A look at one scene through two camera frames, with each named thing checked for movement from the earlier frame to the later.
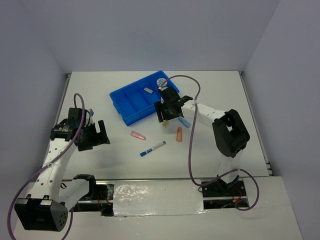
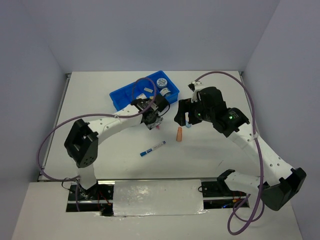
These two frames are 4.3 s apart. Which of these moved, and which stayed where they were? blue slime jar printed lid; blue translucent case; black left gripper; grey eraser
Moved: black left gripper
Stayed: grey eraser; blue slime jar printed lid; blue translucent case
